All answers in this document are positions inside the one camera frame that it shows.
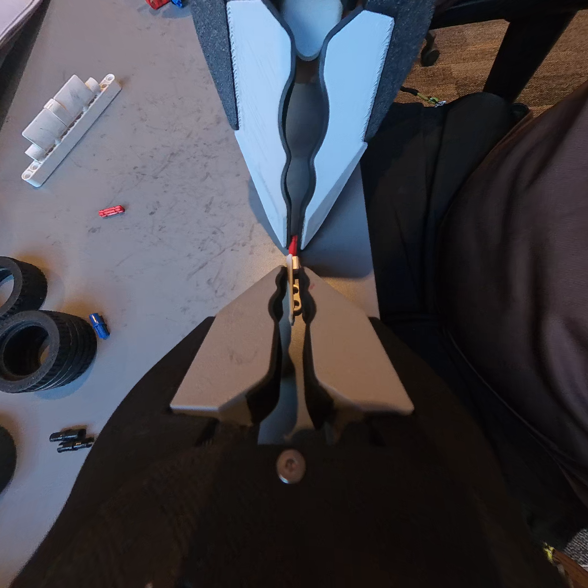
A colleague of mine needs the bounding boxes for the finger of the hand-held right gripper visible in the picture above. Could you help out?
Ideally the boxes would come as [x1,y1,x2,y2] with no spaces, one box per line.
[299,7,396,251]
[226,0,296,249]

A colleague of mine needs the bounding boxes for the green yellow cord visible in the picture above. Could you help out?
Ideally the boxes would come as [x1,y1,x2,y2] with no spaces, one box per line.
[400,86,447,108]

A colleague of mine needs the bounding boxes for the black office chair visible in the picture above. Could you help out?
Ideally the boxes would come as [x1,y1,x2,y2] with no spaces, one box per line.
[420,0,577,104]

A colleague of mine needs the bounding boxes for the person's legs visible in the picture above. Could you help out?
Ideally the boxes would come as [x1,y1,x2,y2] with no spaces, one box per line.
[360,92,533,543]

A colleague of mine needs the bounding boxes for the grey desk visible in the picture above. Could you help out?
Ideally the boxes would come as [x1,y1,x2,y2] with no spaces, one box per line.
[0,0,379,579]

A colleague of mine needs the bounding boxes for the white toy brick piece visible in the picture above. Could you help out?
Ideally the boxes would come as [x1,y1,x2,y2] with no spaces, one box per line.
[286,254,305,326]

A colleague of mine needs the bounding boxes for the black rubber toy tire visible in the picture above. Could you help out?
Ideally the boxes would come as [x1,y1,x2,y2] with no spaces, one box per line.
[0,310,97,393]
[0,425,17,494]
[0,257,48,320]

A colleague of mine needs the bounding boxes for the white stepped brick assembly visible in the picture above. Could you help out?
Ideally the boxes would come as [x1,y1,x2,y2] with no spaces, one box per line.
[21,73,122,187]

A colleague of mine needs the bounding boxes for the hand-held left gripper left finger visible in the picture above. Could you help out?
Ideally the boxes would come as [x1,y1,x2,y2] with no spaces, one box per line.
[169,266,287,425]

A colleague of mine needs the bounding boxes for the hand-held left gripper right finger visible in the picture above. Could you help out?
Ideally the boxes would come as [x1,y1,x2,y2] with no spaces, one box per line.
[299,266,415,430]

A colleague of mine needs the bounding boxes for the person's torso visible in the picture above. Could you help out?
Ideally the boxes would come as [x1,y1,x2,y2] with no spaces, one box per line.
[436,83,588,506]

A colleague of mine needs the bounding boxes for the open instruction book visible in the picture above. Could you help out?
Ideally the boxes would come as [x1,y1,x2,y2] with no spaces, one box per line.
[0,0,49,47]

